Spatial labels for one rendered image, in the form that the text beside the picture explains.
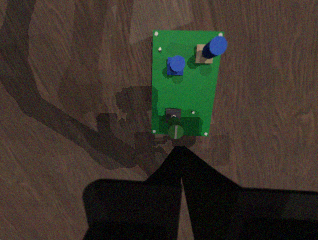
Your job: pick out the green circuit board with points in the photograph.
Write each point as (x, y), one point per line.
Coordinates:
(183, 89)

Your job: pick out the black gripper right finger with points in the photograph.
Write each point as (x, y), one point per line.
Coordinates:
(218, 206)

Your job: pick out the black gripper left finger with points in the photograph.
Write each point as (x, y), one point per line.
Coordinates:
(156, 200)

